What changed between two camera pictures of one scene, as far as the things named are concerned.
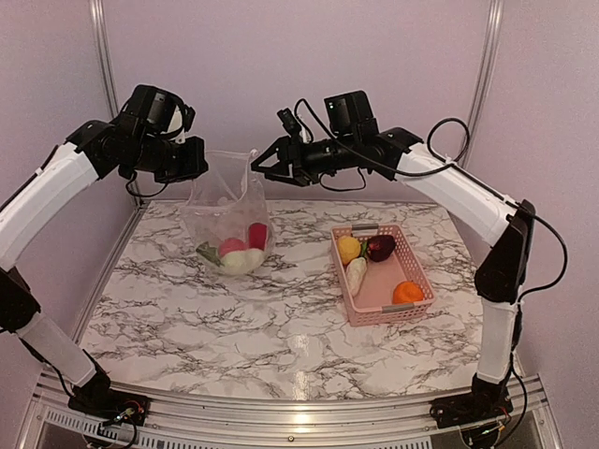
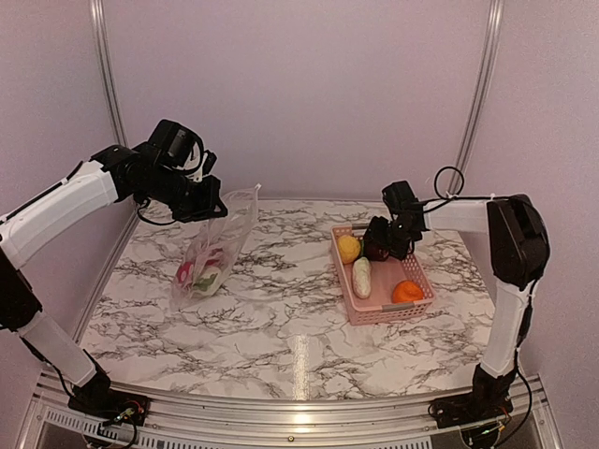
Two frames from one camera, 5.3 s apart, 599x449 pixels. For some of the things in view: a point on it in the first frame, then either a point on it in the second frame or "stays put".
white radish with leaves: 237,255 → 208,282
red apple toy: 231,244 → 212,262
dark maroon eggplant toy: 380,247 stays put
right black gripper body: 343,154 → 393,237
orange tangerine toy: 407,292 stays put
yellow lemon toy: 349,248 stays put
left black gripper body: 153,154 → 187,202
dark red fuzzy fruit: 257,236 → 185,271
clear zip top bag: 228,215 → 211,256
